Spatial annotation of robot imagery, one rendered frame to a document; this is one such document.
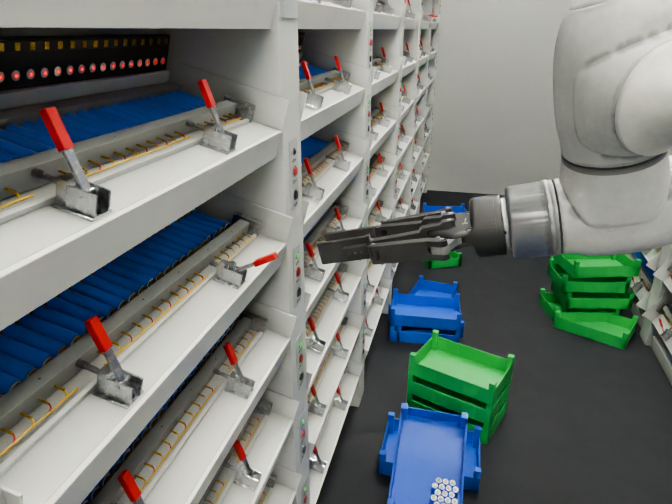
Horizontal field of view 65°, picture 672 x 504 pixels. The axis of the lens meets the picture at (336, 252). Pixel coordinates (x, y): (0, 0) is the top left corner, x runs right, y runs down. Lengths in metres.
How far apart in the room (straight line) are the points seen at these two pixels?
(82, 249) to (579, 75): 0.46
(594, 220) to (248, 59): 0.56
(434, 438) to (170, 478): 1.10
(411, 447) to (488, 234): 1.17
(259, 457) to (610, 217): 0.73
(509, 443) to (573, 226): 1.38
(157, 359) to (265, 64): 0.48
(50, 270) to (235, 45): 0.54
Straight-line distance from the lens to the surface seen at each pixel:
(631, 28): 0.55
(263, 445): 1.08
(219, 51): 0.90
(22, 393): 0.56
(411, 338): 2.35
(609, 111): 0.54
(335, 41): 1.56
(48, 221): 0.48
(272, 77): 0.87
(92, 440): 0.55
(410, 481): 1.69
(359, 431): 1.90
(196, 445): 0.80
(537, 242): 0.64
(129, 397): 0.57
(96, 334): 0.56
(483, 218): 0.64
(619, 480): 1.95
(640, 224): 0.64
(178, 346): 0.65
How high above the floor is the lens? 1.26
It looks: 23 degrees down
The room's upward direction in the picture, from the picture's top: straight up
